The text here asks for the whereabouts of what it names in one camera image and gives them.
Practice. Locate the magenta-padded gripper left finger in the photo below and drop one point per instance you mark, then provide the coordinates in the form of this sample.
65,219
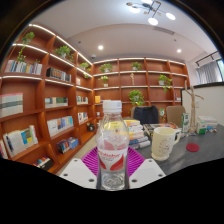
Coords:
78,171

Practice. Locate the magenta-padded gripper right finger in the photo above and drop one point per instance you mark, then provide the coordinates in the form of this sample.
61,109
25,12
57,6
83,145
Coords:
148,171

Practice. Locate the clear plastic water bottle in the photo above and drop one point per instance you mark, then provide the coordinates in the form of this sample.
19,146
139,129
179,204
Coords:
112,140

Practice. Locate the cream mug with red print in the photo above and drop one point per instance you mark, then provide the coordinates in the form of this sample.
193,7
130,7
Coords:
162,143

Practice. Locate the stack of colourful books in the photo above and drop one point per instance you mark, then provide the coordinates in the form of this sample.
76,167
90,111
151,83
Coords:
135,135

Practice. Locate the dark book with orange cover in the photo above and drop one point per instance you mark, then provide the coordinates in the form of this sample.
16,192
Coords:
155,126

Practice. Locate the flat round red coaster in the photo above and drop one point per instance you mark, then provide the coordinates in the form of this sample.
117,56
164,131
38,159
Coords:
192,147

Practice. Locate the black office chair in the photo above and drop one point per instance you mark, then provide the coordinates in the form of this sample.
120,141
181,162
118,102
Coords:
146,115

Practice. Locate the tall green and white carton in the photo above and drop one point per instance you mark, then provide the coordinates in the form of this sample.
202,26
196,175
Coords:
185,122

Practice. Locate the tan chair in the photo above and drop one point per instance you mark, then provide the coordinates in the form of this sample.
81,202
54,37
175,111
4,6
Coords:
175,115

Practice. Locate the small green and white box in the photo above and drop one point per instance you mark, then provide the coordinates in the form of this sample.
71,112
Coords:
201,127

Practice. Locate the wooden shelf unit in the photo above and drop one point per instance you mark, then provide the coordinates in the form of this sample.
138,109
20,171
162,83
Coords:
50,100

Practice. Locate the wooden artist mannequin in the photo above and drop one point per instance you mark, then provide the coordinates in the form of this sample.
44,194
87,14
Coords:
192,106

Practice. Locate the grey curtain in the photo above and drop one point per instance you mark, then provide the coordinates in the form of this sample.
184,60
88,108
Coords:
208,71

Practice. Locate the window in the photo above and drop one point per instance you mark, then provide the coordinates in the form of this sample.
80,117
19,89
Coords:
221,68

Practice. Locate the branched ceiling lamp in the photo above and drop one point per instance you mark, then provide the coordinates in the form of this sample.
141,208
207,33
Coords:
151,10

